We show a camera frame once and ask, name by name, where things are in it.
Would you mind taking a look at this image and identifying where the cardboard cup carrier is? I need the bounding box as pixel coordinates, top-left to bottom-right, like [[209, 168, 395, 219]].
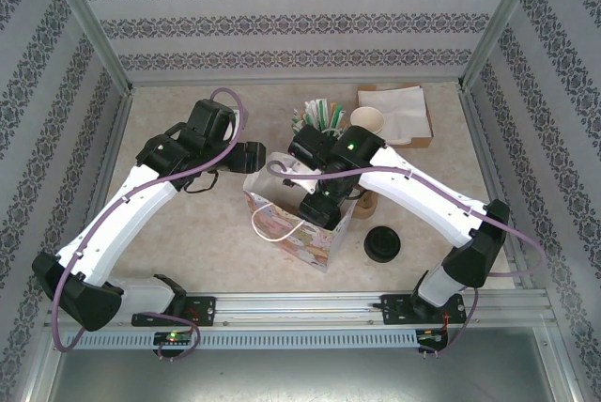
[[349, 188, 379, 220]]

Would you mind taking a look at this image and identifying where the patterned paper bag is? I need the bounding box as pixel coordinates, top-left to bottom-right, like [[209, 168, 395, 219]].
[[242, 151, 356, 274]]

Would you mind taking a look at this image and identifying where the stack of paper cups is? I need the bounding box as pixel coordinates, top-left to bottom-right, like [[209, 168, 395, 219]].
[[349, 105, 389, 145]]

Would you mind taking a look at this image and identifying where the white napkin stack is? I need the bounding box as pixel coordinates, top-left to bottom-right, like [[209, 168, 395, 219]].
[[357, 85, 433, 143]]

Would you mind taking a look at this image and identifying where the brown cardboard napkin tray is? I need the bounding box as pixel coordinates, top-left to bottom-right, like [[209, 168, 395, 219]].
[[356, 85, 436, 149]]

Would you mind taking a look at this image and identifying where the stack of black lids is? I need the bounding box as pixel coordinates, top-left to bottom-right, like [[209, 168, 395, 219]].
[[363, 225, 404, 264]]

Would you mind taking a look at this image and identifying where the left controller board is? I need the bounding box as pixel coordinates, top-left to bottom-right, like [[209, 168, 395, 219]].
[[153, 331, 194, 346]]

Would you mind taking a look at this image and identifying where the controller board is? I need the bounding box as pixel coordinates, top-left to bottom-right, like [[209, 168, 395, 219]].
[[417, 329, 448, 345], [153, 331, 194, 346]]

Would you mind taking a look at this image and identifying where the right controller board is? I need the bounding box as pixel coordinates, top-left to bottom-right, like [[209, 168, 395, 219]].
[[417, 329, 448, 345]]

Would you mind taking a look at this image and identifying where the grey metal shelf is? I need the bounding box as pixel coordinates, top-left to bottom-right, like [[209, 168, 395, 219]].
[[44, 326, 577, 402]]

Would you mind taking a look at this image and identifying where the thin black wire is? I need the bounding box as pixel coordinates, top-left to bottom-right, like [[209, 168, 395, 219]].
[[181, 170, 221, 195]]

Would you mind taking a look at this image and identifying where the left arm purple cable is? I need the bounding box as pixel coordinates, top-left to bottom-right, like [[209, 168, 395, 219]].
[[50, 86, 248, 362]]

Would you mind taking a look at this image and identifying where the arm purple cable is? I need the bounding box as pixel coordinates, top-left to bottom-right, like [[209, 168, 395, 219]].
[[50, 86, 248, 362], [267, 161, 548, 361]]

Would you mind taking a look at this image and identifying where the left aluminium side rail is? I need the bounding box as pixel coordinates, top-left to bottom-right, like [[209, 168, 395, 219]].
[[63, 86, 137, 295]]

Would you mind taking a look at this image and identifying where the aluminium side rail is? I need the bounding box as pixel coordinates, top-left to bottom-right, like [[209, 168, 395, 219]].
[[457, 86, 536, 290], [63, 86, 137, 295]]

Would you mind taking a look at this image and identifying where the aluminium back rail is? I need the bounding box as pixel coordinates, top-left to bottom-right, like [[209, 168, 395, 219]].
[[129, 75, 464, 89]]

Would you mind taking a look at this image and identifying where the right aluminium side rail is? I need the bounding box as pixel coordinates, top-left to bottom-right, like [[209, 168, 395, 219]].
[[457, 86, 536, 290]]

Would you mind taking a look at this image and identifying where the left aluminium frame post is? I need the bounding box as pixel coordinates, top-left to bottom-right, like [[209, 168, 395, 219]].
[[39, 0, 135, 93]]

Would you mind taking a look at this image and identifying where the aluminium frame post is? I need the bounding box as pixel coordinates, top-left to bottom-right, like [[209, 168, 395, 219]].
[[39, 0, 135, 93], [457, 0, 548, 89]]

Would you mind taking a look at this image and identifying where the left black mount plate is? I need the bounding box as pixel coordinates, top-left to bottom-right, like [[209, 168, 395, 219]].
[[131, 296, 217, 328]]

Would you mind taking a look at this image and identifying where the black mount plate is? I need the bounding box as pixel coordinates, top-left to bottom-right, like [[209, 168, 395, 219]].
[[380, 293, 469, 326], [131, 296, 217, 328]]

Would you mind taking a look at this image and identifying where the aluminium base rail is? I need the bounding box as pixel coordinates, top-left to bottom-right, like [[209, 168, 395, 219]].
[[44, 292, 550, 328]]

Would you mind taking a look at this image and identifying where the right black mount plate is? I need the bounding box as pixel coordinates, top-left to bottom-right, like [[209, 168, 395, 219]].
[[380, 293, 469, 326]]

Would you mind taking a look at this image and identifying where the right aluminium frame post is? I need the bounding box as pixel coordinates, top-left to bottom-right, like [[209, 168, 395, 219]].
[[457, 0, 548, 89]]

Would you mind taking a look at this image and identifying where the slotted grey cable duct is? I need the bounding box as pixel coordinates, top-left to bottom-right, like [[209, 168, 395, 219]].
[[63, 329, 419, 350]]

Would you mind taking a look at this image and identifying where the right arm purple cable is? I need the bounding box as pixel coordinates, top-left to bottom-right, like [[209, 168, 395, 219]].
[[267, 161, 548, 361]]

